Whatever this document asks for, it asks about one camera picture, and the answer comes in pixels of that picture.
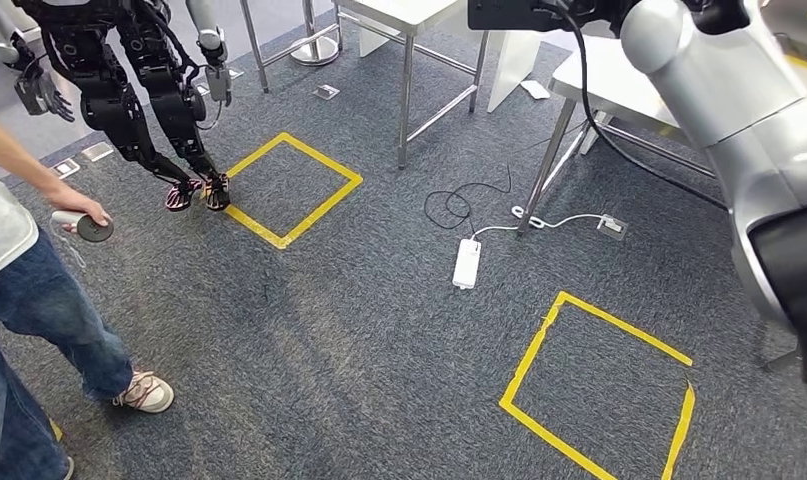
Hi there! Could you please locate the person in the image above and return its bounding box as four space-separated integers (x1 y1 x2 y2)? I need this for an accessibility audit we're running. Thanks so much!
0 105 176 480

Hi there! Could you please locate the white power strip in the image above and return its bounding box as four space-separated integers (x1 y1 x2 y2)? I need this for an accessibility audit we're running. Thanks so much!
451 238 482 291

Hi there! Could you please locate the thin black floor cable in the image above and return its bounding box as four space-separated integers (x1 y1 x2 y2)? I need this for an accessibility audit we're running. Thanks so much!
422 162 514 233

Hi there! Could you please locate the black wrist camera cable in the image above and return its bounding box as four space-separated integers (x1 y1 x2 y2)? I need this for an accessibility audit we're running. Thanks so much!
538 0 732 213

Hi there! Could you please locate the steel leg table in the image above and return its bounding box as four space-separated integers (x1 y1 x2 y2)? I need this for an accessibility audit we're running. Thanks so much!
333 0 492 170

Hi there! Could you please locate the steel tube table frame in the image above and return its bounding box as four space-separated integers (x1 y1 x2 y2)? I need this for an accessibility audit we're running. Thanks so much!
239 0 343 95

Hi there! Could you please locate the chrome stanchion post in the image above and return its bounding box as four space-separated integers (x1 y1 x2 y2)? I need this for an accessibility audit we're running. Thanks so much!
288 0 343 68

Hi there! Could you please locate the grey handheld controller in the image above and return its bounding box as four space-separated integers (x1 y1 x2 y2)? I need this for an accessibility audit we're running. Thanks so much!
50 210 115 244

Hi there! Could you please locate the person's left hand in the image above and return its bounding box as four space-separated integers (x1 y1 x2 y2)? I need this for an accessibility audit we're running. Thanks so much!
45 187 113 233

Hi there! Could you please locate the white power cable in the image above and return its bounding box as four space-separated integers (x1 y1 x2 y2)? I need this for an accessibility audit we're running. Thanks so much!
469 203 606 244

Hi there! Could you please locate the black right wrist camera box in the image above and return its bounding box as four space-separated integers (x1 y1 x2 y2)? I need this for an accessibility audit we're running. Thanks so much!
467 0 580 33

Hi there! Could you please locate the white desk side panel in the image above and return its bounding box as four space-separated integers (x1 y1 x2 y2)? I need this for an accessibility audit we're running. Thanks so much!
487 29 543 114

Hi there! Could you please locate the black humanoid robot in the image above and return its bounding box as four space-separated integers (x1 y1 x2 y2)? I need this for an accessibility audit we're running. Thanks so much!
0 0 235 213

